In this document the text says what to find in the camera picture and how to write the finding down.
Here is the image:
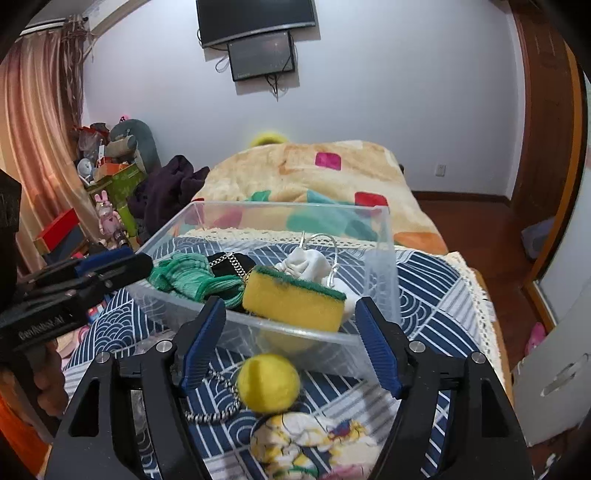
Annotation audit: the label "clear plastic storage bin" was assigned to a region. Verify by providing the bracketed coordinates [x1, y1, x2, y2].
[126, 200, 402, 377]

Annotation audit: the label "pink slipper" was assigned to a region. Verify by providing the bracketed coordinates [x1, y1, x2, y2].
[525, 322, 547, 357]

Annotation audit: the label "black pouch with chain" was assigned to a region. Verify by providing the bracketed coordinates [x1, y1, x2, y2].
[205, 251, 257, 280]

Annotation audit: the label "green cardboard box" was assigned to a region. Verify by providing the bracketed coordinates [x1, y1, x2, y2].
[88, 164, 149, 237]

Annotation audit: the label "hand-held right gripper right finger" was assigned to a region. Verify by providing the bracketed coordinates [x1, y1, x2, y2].
[353, 295, 536, 480]

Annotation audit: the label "beige blanket with coloured squares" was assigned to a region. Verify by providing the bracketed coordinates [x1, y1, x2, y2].
[191, 138, 450, 256]

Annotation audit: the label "black hanging cables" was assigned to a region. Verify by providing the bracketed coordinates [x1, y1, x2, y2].
[264, 73, 291, 100]

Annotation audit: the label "grey plush toy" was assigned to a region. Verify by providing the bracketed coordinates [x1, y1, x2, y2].
[108, 119, 162, 175]

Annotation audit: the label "pink bunny toy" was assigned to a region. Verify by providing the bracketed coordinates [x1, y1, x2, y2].
[95, 190, 123, 241]

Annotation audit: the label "black wall television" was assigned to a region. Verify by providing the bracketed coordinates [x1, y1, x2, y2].
[195, 0, 318, 49]

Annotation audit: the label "silver metal hook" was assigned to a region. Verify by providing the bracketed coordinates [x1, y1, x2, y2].
[300, 233, 343, 288]

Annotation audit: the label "grey bag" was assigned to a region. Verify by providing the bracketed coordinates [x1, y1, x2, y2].
[521, 217, 556, 260]

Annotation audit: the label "person's left hand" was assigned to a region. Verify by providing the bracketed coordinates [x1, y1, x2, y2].
[33, 345, 68, 417]

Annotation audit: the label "yellow sponge with green scrubber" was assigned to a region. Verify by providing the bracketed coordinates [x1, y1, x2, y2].
[242, 265, 348, 334]

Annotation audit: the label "small black wall monitor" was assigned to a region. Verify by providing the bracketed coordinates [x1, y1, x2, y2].
[226, 30, 297, 83]

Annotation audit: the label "white yellow printed pouch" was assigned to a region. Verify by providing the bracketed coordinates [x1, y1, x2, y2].
[250, 411, 370, 480]

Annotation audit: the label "silver metal chain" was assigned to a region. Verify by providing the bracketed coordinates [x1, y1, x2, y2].
[182, 364, 243, 424]

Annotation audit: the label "white cardboard box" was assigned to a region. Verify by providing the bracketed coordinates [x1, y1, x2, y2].
[510, 318, 591, 446]

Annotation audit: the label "green knitted cloth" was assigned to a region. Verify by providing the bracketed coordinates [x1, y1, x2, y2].
[148, 253, 245, 310]

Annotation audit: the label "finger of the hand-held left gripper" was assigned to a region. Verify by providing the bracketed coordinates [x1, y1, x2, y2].
[28, 253, 154, 306]
[18, 247, 137, 289]

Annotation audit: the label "dark purple blanket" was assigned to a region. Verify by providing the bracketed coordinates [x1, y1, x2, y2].
[127, 154, 211, 234]

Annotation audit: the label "yellow felt ball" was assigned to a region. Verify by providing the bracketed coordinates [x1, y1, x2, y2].
[237, 353, 302, 415]

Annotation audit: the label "white cloth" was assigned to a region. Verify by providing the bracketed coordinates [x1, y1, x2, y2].
[274, 249, 361, 315]

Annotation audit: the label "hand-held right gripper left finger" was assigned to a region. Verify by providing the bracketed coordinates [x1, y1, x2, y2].
[46, 295, 227, 480]

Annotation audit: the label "pink brown curtain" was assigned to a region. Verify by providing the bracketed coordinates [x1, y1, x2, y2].
[0, 16, 100, 274]

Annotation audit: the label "blue patterned bedspread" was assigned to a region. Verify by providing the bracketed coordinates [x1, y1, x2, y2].
[62, 240, 485, 480]

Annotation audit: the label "yellow plush toy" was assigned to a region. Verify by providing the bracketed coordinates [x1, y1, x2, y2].
[247, 130, 290, 148]

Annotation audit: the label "red box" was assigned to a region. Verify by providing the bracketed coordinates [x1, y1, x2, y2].
[36, 208, 80, 253]

